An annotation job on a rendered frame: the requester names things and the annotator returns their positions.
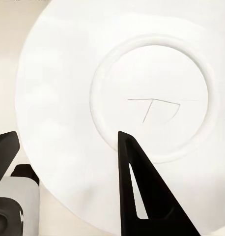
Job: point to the saucer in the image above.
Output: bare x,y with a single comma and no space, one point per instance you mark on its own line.
154,69

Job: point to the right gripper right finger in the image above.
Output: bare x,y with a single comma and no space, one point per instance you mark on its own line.
166,217

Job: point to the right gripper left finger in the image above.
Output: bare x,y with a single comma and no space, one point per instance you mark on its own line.
9,147

